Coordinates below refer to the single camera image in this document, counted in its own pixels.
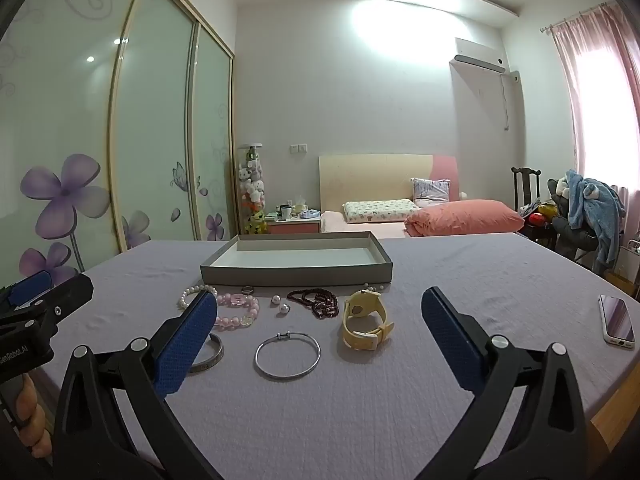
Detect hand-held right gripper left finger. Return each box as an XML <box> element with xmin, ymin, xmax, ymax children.
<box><xmin>52</xmin><ymin>287</ymin><xmax>223</xmax><ymax>480</ymax></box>

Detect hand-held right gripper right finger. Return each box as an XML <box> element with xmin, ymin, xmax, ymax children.
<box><xmin>415</xmin><ymin>287</ymin><xmax>598</xmax><ymax>480</ymax></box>

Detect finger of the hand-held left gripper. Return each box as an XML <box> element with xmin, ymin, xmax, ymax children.
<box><xmin>0</xmin><ymin>270</ymin><xmax>55</xmax><ymax>312</ymax></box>
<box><xmin>30</xmin><ymin>274</ymin><xmax>95</xmax><ymax>328</ymax></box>

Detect pink bead bracelet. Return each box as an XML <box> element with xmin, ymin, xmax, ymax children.
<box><xmin>212</xmin><ymin>291</ymin><xmax>261</xmax><ymax>331</ymax></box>

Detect yellow wrist watch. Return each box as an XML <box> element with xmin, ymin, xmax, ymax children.
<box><xmin>341</xmin><ymin>287</ymin><xmax>396</xmax><ymax>351</ymax></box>

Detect thin silver bangle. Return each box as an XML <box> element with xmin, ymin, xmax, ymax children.
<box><xmin>254</xmin><ymin>332</ymin><xmax>321</xmax><ymax>380</ymax></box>

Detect dark red bead necklace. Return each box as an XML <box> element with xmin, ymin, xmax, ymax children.
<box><xmin>286</xmin><ymin>287</ymin><xmax>340</xmax><ymax>319</ymax></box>

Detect grey shallow tray box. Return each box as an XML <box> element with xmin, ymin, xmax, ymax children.
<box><xmin>200</xmin><ymin>231</ymin><xmax>394</xmax><ymax>287</ymax></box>

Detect person's left hand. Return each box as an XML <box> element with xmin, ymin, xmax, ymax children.
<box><xmin>14</xmin><ymin>375</ymin><xmax>54</xmax><ymax>460</ymax></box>

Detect wide silver cuff bangle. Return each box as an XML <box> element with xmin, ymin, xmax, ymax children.
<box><xmin>187</xmin><ymin>332</ymin><xmax>225</xmax><ymax>375</ymax></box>

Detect purple cloth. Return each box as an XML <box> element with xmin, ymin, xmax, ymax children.
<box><xmin>40</xmin><ymin>232</ymin><xmax>640</xmax><ymax>480</ymax></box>

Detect folded pink quilt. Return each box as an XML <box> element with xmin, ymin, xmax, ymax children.
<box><xmin>404</xmin><ymin>199</ymin><xmax>526</xmax><ymax>237</ymax></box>

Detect flower print flat pillow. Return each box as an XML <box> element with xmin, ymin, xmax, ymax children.
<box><xmin>342</xmin><ymin>199</ymin><xmax>423</xmax><ymax>224</ymax></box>

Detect purple and white pillow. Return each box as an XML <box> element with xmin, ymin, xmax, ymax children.
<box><xmin>411</xmin><ymin>177</ymin><xmax>452</xmax><ymax>207</ymax></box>

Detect colourful toys on chair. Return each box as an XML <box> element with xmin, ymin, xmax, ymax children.
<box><xmin>520</xmin><ymin>200</ymin><xmax>560</xmax><ymax>227</ymax></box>

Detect pink and white nightstand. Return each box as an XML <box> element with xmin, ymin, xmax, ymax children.
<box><xmin>265</xmin><ymin>212</ymin><xmax>322</xmax><ymax>235</ymax></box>

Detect grey garment pile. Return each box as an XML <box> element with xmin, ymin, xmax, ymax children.
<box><xmin>547</xmin><ymin>179</ymin><xmax>601</xmax><ymax>262</ymax></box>

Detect plush toy display tube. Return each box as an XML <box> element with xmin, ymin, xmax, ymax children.
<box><xmin>237</xmin><ymin>144</ymin><xmax>266</xmax><ymax>235</ymax></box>

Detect smartphone with white case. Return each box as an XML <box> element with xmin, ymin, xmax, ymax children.
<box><xmin>598</xmin><ymin>294</ymin><xmax>637</xmax><ymax>348</ymax></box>

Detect dark wooden chair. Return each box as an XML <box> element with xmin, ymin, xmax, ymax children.
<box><xmin>511</xmin><ymin>166</ymin><xmax>557</xmax><ymax>250</ymax></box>

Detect pink bed with headboard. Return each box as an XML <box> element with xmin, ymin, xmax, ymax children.
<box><xmin>319</xmin><ymin>154</ymin><xmax>526</xmax><ymax>240</ymax></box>

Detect cardboard box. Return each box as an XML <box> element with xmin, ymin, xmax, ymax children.
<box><xmin>604</xmin><ymin>245</ymin><xmax>640</xmax><ymax>302</ymax></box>

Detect flower print sliding wardrobe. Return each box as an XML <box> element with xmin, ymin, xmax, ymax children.
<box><xmin>0</xmin><ymin>0</ymin><xmax>237</xmax><ymax>291</ymax></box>

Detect blue fleece garment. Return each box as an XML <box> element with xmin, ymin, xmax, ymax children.
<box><xmin>565</xmin><ymin>170</ymin><xmax>627</xmax><ymax>268</ymax></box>

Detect air conditioner pipe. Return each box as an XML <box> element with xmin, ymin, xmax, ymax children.
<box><xmin>500</xmin><ymin>72</ymin><xmax>521</xmax><ymax>132</ymax></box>

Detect white air conditioner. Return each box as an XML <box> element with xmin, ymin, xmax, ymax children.
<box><xmin>448</xmin><ymin>37</ymin><xmax>508</xmax><ymax>75</ymax></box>

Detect pink curtain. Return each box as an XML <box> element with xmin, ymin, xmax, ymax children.
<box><xmin>542</xmin><ymin>2</ymin><xmax>640</xmax><ymax>196</ymax></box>

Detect curtain rod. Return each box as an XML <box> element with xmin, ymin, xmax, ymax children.
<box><xmin>540</xmin><ymin>5</ymin><xmax>621</xmax><ymax>34</ymax></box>

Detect white pearl bracelet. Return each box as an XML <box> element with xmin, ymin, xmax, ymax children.
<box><xmin>177</xmin><ymin>284</ymin><xmax>219</xmax><ymax>311</ymax></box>

